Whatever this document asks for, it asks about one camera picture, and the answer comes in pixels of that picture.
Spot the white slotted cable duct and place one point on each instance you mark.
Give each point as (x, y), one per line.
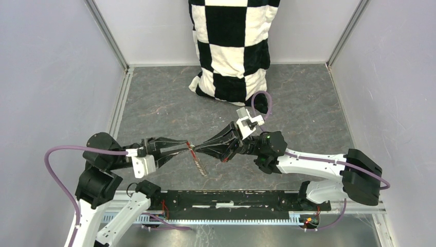
(292, 219)

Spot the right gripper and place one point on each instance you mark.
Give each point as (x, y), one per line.
(219, 146)

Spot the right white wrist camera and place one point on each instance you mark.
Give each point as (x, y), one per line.
(246, 124)

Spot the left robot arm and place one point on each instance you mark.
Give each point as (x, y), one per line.
(98, 183)

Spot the black white checkered pillow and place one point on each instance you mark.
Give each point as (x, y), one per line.
(231, 43)

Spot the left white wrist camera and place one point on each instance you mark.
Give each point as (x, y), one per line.
(143, 163)

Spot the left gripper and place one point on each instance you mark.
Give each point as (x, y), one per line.
(155, 144)

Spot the red key tag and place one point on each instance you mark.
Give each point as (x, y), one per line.
(190, 147)

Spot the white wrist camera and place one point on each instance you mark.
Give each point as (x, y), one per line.
(246, 124)
(143, 163)

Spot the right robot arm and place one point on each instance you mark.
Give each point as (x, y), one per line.
(351, 176)

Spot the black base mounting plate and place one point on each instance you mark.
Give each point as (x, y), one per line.
(224, 213)

